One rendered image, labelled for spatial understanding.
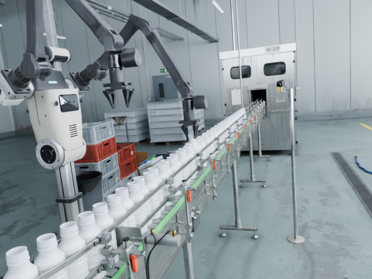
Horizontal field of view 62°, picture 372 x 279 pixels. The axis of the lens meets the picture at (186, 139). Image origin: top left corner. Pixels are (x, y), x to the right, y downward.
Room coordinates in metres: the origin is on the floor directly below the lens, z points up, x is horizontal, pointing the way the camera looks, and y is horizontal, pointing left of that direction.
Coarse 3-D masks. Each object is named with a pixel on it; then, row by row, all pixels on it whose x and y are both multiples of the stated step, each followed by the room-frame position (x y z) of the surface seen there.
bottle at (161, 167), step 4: (156, 164) 1.16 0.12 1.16; (160, 164) 1.18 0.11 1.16; (164, 164) 1.16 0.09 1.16; (160, 168) 1.15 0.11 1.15; (164, 168) 1.15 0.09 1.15; (160, 172) 1.15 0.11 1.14; (164, 172) 1.15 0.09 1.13; (160, 176) 1.14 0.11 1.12; (164, 176) 1.14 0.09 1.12; (168, 176) 1.15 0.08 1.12; (164, 180) 1.14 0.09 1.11; (168, 184) 1.15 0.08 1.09; (164, 188) 1.14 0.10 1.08; (164, 192) 1.13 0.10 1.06; (168, 192) 1.14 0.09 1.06; (164, 196) 1.14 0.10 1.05; (168, 204) 1.14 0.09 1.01
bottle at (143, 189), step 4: (140, 176) 1.02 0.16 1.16; (136, 180) 0.98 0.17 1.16; (140, 180) 0.98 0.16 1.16; (144, 180) 1.00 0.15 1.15; (140, 184) 0.98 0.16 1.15; (144, 184) 1.00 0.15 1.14; (140, 188) 0.98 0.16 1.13; (144, 188) 0.99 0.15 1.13; (144, 192) 0.98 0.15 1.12; (148, 192) 0.99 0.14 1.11; (144, 196) 0.98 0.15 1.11; (148, 200) 0.99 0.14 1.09; (148, 204) 0.98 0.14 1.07; (148, 208) 0.98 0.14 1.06; (148, 212) 0.98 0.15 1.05; (152, 220) 1.00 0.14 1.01; (148, 224) 0.98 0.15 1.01
